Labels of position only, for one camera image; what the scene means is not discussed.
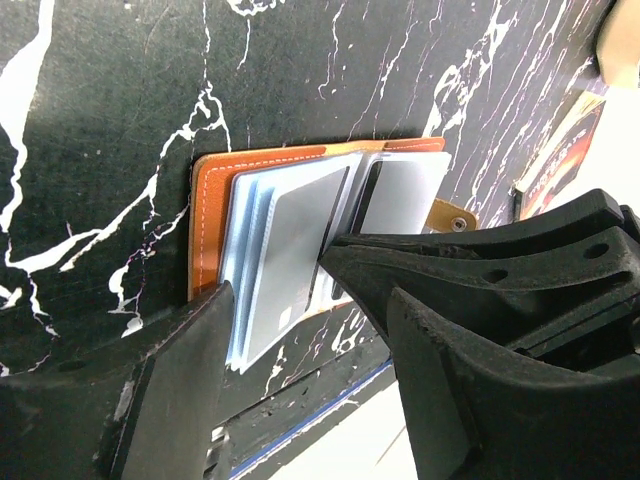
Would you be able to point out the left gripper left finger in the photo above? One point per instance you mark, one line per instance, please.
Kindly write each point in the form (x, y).
(142, 407)

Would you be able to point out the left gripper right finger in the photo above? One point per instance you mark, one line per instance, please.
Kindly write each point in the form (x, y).
(477, 410)

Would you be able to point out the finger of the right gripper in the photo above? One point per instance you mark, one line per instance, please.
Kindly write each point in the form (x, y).
(538, 301)
(579, 219)

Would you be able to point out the dark credit card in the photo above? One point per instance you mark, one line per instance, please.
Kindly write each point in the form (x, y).
(299, 211)
(389, 192)

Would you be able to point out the brown leather card holder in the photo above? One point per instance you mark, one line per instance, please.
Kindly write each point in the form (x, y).
(228, 216)

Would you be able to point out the dark red picture book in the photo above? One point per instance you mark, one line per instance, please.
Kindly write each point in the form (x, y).
(559, 160)

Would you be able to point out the beige oval tray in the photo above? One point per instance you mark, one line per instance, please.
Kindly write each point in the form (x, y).
(617, 46)

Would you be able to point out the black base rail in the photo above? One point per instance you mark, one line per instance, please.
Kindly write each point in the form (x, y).
(261, 440)

